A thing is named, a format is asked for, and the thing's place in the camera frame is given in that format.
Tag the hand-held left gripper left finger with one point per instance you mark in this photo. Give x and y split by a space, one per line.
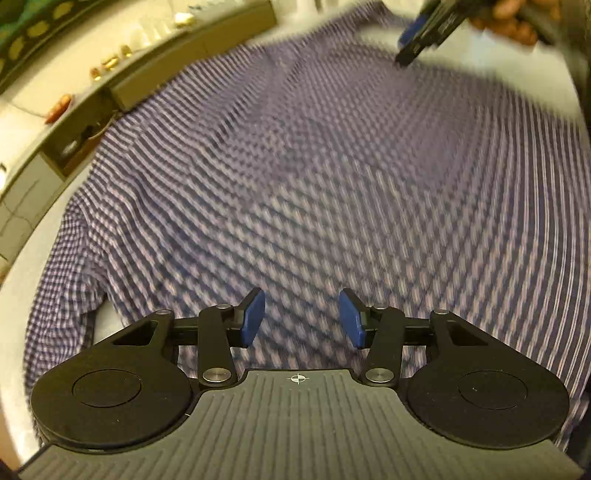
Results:
251 318

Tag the clear drinking glasses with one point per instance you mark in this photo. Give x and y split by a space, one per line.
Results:
148 32

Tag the golden ornaments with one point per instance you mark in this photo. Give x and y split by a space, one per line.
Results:
110 61

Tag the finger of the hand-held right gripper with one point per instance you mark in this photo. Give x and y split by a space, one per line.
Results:
415 30

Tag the bowl inside cabinet shelf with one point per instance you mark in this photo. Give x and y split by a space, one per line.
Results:
69 148

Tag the grey low cabinet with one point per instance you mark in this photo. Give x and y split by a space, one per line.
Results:
152 78

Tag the cream yellow dish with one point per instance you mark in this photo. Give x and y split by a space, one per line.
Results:
183 18

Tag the blue checked shirt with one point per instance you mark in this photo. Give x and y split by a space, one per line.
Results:
323 184

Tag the red bowl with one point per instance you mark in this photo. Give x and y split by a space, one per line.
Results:
59 106

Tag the dark patterned wall hanging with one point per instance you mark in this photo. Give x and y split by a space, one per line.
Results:
32 32

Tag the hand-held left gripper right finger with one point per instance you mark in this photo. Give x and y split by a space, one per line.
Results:
352 318

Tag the person's right hand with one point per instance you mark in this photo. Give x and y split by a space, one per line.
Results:
508 23

